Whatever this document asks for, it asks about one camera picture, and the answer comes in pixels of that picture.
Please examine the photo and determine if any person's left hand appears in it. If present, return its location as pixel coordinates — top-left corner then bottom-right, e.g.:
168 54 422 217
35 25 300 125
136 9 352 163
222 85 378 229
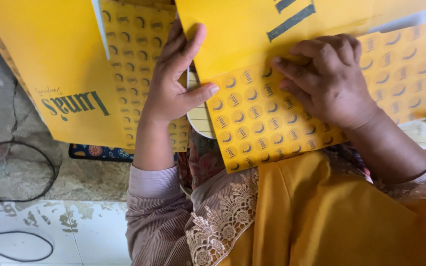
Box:
143 17 220 125

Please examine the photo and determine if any person's right hand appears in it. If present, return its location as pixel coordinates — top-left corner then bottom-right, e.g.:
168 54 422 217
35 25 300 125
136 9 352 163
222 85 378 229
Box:
271 34 381 131

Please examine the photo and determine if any yellow round sticker sheet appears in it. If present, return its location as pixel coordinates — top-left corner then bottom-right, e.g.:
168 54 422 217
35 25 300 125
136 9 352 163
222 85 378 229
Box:
356 18 426 126
200 61 351 174
98 0 192 153

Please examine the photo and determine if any yellow envelope with black bars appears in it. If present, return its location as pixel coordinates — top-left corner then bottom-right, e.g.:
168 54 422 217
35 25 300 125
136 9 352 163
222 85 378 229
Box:
174 0 426 83

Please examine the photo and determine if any white lined paper pad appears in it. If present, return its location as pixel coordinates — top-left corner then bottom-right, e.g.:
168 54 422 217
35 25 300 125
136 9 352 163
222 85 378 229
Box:
186 68 426 150

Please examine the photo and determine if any floral patterned skirt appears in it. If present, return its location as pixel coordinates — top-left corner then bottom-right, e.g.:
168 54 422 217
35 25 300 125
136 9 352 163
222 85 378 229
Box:
178 129 232 200

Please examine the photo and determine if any blue patterned mat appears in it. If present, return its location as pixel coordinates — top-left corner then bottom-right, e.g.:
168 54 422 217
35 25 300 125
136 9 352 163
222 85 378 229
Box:
68 143 135 163

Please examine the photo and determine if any yellow envelope with handwriting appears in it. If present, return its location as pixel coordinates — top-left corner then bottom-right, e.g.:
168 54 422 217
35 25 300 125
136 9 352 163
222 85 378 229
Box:
0 0 134 149

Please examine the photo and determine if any yellow lace-trimmed headscarf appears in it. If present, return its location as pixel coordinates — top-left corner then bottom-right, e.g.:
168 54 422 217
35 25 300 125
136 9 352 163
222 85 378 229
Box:
185 150 426 266

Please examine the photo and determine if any mauve striped long-sleeved top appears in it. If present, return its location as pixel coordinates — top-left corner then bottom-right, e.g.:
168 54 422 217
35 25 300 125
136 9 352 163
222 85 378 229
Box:
125 155 426 266

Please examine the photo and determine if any black cable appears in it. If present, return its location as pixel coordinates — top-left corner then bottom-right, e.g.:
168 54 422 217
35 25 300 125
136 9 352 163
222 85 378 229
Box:
0 231 55 263
0 141 57 204

